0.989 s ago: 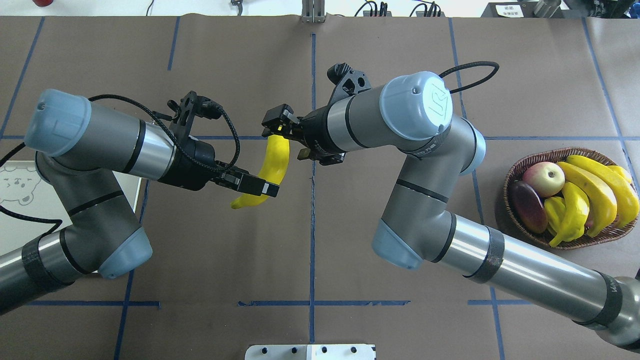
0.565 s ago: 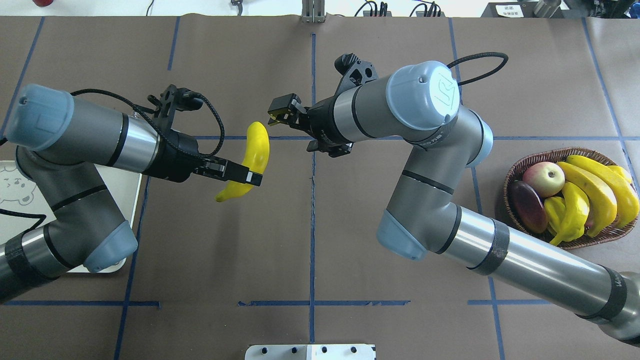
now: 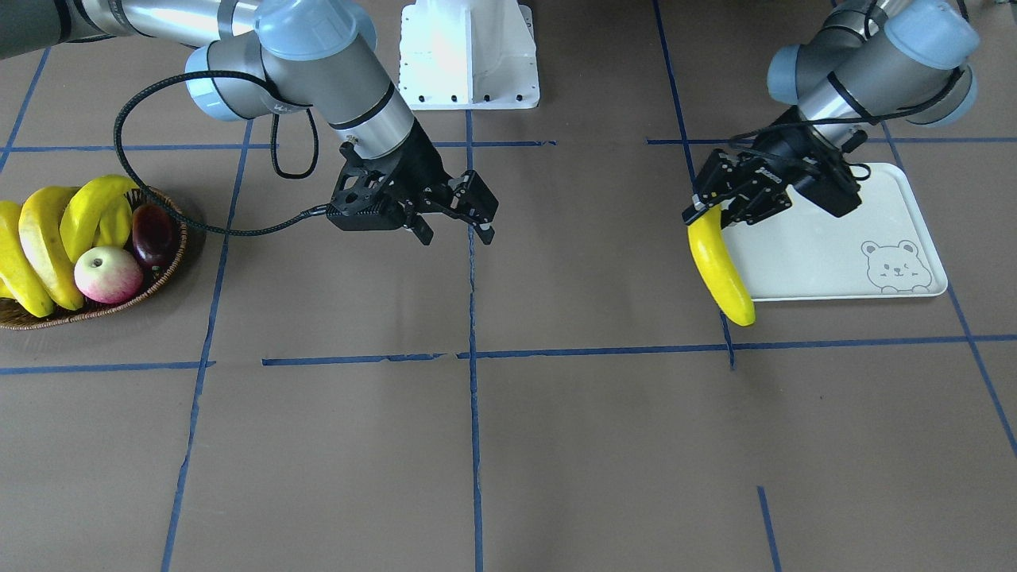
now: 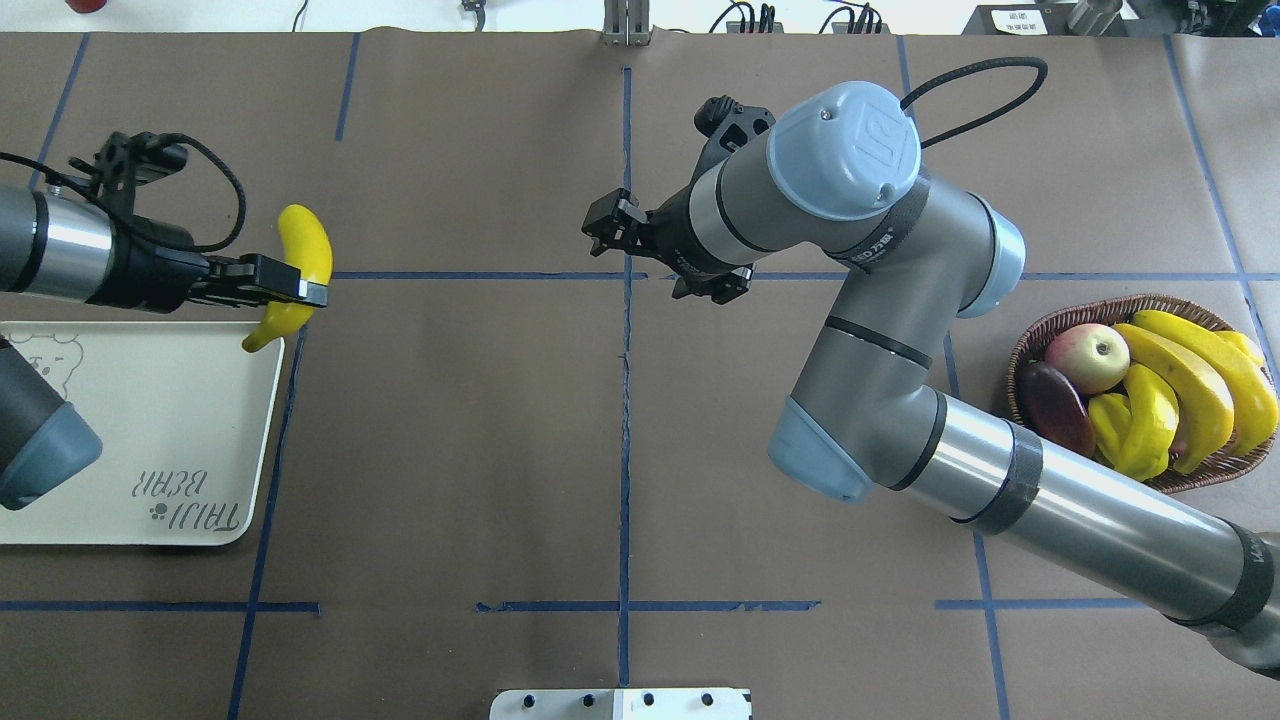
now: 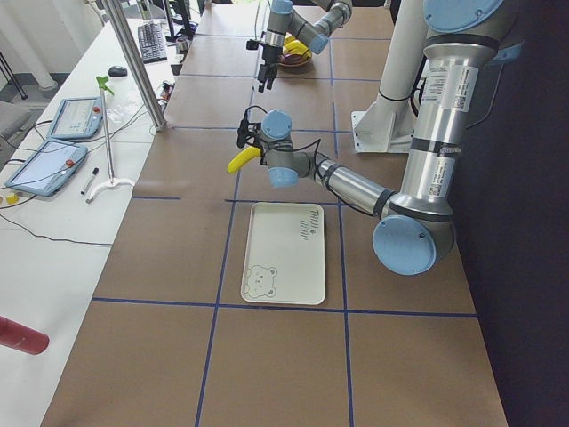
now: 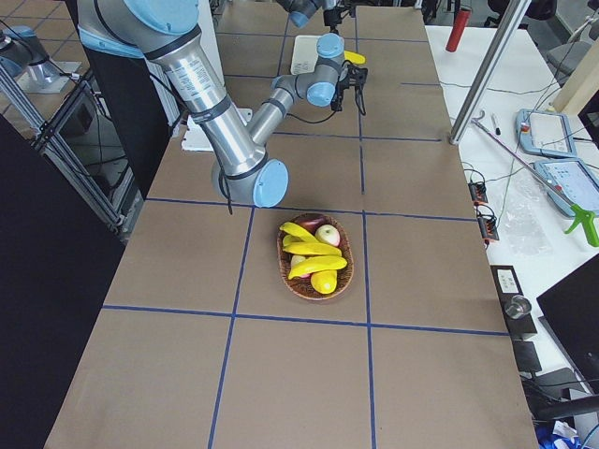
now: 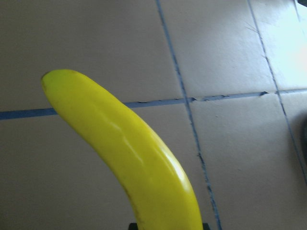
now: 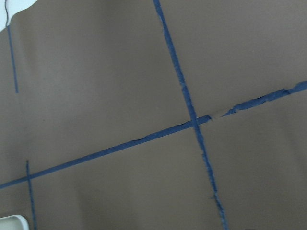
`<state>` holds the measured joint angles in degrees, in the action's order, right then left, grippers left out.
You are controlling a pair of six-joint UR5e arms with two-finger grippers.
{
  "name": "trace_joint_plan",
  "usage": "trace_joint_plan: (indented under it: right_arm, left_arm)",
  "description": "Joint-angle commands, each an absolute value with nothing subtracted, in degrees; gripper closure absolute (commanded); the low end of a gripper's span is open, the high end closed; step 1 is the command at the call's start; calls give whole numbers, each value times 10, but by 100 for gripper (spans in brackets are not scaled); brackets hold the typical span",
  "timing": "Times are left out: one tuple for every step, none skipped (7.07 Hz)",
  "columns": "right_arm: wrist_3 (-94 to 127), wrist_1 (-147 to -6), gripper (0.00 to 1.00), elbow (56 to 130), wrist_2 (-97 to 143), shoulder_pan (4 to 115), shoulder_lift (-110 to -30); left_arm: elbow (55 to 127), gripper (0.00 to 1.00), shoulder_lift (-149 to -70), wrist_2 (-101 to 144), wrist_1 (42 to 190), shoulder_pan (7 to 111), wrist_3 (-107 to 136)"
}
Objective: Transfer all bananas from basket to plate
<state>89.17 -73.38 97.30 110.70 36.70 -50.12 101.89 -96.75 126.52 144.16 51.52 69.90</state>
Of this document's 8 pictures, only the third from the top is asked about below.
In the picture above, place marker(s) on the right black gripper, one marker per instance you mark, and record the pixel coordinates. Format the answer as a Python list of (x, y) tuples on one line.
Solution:
[(425, 168)]

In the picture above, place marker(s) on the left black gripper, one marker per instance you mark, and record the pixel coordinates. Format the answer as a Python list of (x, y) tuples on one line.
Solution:
[(783, 157)]

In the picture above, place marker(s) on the yellow banana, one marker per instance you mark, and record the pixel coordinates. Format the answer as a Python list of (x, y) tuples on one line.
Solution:
[(81, 216), (41, 241), (115, 224), (717, 270)]

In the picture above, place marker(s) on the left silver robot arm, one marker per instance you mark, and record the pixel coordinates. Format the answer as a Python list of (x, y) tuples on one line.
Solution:
[(872, 61)]

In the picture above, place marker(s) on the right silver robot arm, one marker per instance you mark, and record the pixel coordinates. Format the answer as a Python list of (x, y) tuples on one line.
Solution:
[(257, 58)]

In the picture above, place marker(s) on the yellow banana behind basket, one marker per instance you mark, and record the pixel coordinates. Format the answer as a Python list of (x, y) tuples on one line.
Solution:
[(115, 224)]

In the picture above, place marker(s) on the yellow banana in basket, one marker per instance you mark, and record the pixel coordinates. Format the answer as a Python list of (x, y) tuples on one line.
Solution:
[(81, 216)]

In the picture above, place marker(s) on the yellow banana front basket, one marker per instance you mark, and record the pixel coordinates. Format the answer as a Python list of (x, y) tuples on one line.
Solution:
[(17, 273)]

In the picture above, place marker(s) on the woven wicker basket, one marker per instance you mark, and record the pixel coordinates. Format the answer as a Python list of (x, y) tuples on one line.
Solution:
[(15, 317)]

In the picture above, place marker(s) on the white bear tray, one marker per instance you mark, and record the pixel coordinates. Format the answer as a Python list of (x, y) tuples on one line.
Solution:
[(882, 249)]

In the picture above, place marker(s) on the dark purple mango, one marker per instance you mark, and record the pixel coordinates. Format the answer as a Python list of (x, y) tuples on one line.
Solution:
[(154, 237)]

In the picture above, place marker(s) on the red green apple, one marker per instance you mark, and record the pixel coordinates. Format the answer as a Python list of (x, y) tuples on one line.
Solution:
[(108, 275)]

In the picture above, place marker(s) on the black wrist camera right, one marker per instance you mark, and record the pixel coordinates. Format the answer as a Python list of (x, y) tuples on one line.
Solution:
[(368, 200)]

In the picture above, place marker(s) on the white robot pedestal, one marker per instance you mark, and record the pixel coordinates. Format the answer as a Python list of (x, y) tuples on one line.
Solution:
[(468, 55)]

